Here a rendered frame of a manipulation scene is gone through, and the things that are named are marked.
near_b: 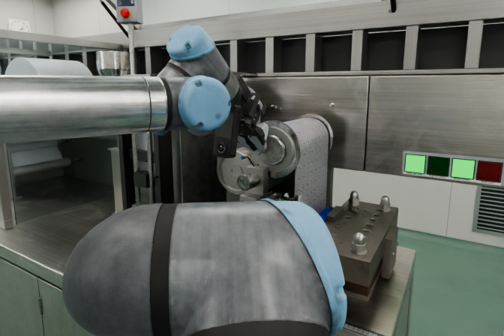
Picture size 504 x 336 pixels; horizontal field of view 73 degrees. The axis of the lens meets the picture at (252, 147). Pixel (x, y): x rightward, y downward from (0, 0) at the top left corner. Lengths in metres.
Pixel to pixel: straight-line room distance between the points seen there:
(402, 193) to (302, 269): 3.33
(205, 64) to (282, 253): 0.42
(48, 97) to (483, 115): 0.99
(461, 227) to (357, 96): 2.65
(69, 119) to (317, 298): 0.32
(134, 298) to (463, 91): 0.97
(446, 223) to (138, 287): 3.45
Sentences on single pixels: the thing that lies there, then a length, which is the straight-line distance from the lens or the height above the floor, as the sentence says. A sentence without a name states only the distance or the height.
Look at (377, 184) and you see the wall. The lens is 3.61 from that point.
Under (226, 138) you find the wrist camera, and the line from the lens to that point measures 0.72.
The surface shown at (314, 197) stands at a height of 1.09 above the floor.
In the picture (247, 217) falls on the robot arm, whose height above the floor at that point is 1.30.
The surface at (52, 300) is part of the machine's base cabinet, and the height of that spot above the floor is 0.76.
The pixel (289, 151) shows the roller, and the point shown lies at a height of 1.25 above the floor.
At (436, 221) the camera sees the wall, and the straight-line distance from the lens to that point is 3.64.
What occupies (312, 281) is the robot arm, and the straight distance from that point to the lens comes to 0.28.
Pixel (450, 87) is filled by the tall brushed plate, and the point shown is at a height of 1.41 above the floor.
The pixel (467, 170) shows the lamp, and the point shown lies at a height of 1.18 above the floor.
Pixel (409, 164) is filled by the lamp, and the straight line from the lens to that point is 1.11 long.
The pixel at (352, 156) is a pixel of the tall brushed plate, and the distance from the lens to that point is 1.15.
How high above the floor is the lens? 1.41
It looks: 10 degrees down
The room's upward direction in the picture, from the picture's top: straight up
